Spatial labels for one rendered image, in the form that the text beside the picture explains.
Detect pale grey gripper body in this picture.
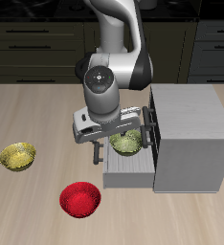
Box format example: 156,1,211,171
73,106,144,145

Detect green bowl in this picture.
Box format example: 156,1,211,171
108,128,144,157

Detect white cabinet drawer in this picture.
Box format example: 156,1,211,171
92,137,157,190

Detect white cabinet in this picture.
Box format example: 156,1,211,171
142,83,224,194

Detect red bowl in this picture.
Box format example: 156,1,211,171
58,181,102,220

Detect yellow bowl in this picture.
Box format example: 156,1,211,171
0,142,37,172

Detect dark kitchen cupboards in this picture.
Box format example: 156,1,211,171
0,0,224,85

